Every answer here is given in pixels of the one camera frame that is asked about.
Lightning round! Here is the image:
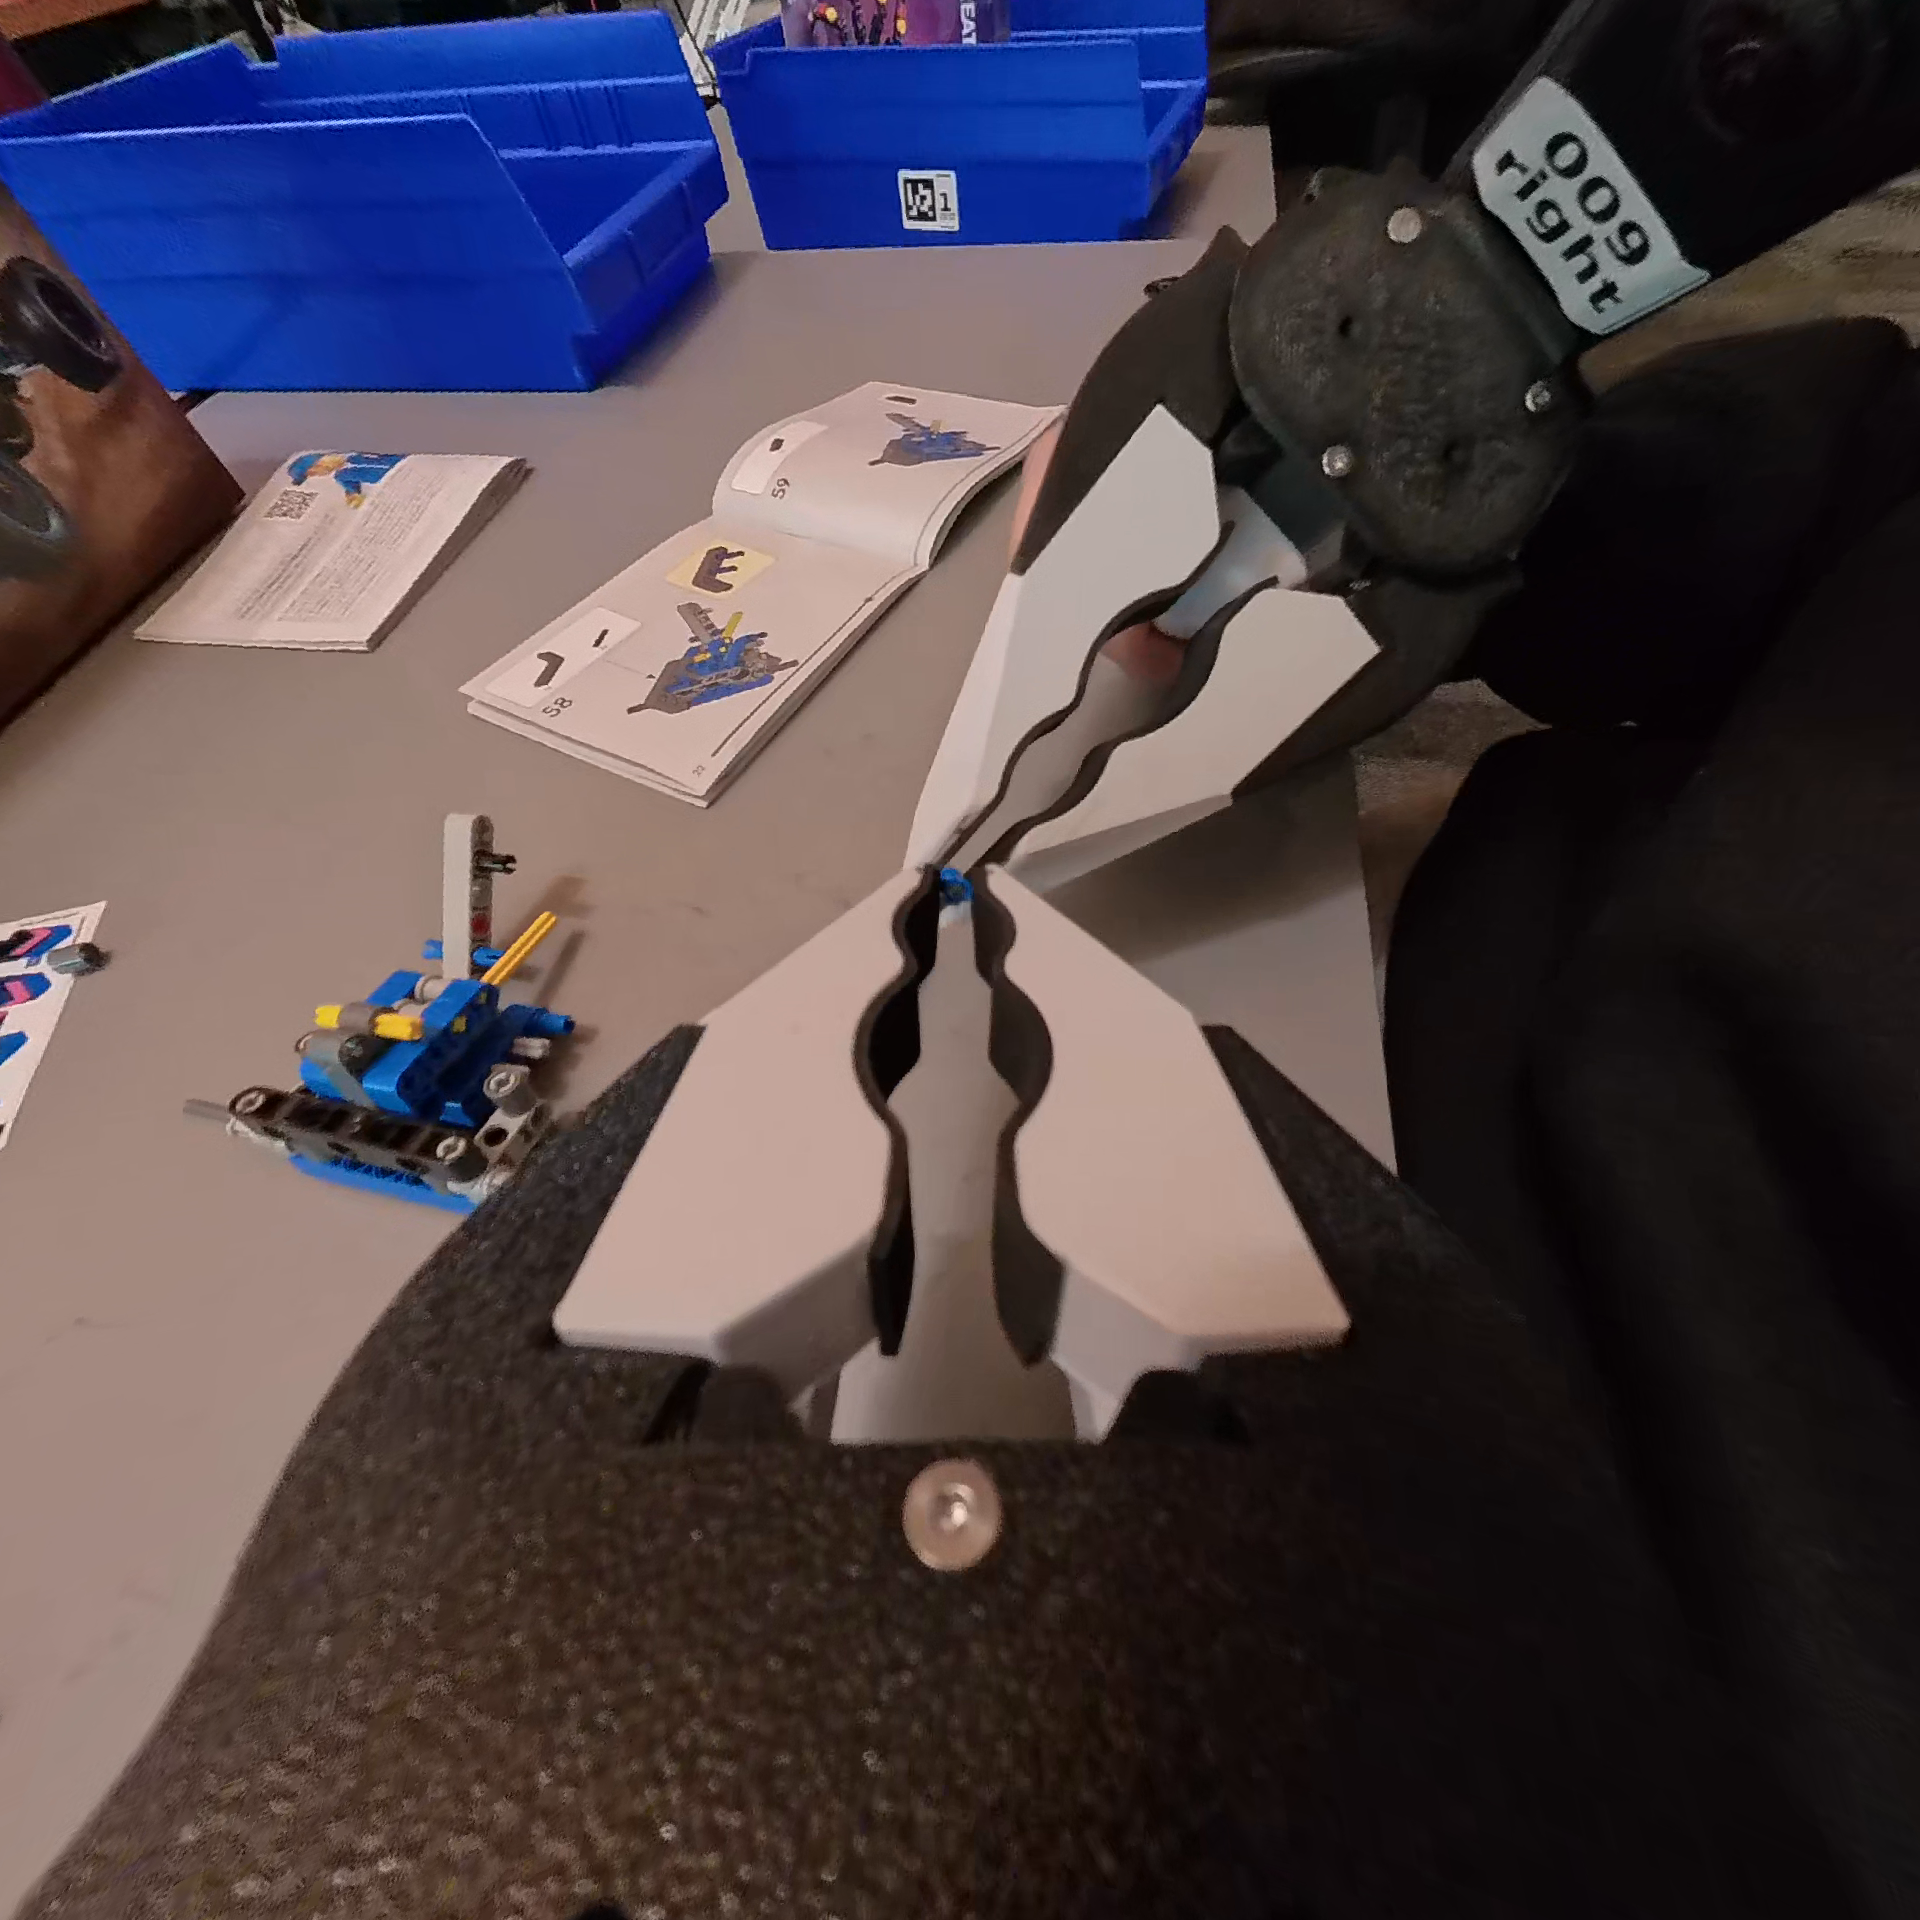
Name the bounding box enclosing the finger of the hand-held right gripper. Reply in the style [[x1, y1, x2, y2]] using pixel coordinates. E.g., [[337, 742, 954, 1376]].
[[974, 577, 1387, 891], [906, 403, 1270, 877]]

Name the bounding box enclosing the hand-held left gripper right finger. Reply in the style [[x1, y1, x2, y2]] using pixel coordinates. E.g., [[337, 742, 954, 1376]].
[[972, 864, 1356, 1447]]

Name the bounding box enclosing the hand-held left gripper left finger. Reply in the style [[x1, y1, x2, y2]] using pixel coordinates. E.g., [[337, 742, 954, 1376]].
[[552, 867, 941, 1447]]

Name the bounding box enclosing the lego instruction booklet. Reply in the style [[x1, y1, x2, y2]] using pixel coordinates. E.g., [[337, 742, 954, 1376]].
[[460, 383, 1070, 811]]

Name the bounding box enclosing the blue and grey lego model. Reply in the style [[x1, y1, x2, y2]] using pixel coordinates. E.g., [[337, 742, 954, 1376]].
[[183, 814, 583, 1214]]

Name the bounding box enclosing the lego sticker sheet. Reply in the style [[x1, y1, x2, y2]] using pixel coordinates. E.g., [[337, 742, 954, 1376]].
[[0, 901, 110, 1153]]

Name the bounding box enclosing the brown lego set box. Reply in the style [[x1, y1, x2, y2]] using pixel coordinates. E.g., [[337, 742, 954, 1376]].
[[0, 186, 247, 732]]

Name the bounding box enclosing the blue plastic bin with label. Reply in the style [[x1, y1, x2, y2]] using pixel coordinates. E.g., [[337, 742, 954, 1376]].
[[705, 0, 1212, 255]]

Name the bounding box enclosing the person's dark clothing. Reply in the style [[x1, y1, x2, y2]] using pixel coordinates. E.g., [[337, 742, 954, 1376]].
[[1376, 300, 1920, 1920]]

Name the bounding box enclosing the purple printed packet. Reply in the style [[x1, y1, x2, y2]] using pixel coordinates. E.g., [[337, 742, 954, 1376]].
[[780, 0, 1017, 48]]

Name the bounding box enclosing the folded paper leaflet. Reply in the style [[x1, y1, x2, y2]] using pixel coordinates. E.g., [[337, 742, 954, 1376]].
[[134, 451, 533, 656]]

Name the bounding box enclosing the large blue plastic bin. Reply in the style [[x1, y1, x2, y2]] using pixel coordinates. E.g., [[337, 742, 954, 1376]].
[[0, 7, 732, 396]]

